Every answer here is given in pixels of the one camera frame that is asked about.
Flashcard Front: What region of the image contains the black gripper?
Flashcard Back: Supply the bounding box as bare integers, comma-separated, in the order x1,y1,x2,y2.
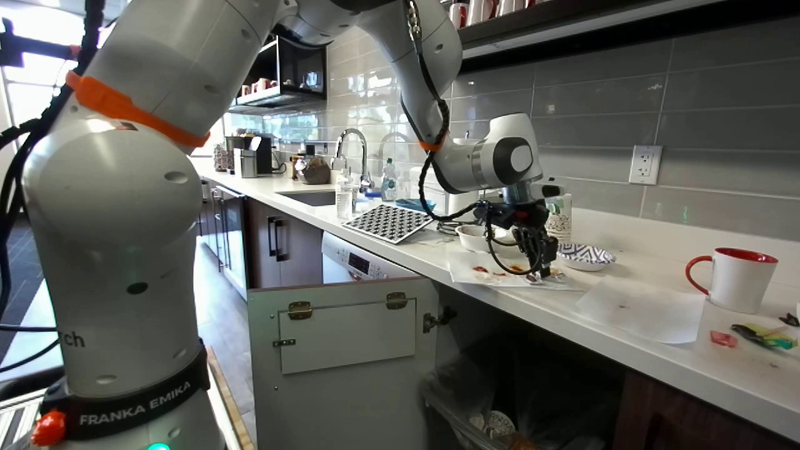
482,196,563,283

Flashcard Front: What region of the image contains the ketchup stained white napkin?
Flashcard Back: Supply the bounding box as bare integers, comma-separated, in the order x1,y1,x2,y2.
445,247,538,292

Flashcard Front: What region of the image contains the grey trash bin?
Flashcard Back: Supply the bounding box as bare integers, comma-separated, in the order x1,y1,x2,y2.
421,366,623,450

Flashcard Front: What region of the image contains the small spice bottle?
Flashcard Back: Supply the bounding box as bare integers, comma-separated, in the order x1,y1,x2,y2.
546,193,576,247

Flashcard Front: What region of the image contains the blue patterned small dish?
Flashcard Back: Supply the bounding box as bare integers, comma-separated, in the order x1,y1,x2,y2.
558,242,621,276

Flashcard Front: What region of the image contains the plain white paper sheet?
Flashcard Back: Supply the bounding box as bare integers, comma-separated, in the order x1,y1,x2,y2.
573,278,711,347

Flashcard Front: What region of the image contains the black white checkerboard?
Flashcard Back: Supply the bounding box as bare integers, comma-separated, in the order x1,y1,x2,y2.
342,203,438,247

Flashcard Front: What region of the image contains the chrome faucet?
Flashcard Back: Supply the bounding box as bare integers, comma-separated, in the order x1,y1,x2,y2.
332,126,373,191
376,130,416,183

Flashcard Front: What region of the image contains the steel dishwasher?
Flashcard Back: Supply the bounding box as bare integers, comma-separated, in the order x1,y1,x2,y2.
320,230,421,285

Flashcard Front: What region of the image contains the clear plastic water bottle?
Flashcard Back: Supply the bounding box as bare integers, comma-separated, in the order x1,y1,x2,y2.
336,158,361,223

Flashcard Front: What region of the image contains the pink candy wrapper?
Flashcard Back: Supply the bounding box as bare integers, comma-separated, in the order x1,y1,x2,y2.
708,327,742,351

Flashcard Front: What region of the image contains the open cabinet door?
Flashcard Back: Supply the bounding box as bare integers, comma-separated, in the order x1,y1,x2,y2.
245,278,442,450

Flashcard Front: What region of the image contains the kitchen sink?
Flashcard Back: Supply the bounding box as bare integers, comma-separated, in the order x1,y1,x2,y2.
277,188,341,211

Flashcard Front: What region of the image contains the brown round object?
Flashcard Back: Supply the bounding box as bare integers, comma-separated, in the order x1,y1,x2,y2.
298,152,336,186

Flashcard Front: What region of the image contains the green wrapper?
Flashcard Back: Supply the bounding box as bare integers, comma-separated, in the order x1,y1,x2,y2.
730,323,800,356

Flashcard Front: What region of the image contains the black open shelf cabinet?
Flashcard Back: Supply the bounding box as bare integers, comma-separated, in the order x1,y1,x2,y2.
227,33,330,116

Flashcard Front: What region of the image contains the black coffee machine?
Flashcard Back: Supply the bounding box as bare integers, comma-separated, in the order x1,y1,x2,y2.
227,133,277,181

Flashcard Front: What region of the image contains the black horizontal mounting bar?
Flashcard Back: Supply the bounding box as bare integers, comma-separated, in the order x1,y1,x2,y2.
0,17,85,71

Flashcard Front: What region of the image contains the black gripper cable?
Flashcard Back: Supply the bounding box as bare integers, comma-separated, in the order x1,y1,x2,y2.
403,0,536,283

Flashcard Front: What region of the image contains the white wall outlet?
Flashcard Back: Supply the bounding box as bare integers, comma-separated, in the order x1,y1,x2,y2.
627,143,666,188

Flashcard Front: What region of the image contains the white mug with red handle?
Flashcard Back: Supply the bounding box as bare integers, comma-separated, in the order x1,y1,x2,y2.
682,246,780,317

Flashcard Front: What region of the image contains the dark wall shelf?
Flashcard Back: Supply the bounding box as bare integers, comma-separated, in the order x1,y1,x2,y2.
457,0,800,66

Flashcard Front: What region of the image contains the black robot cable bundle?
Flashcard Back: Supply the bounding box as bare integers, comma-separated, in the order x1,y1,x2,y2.
0,0,107,386

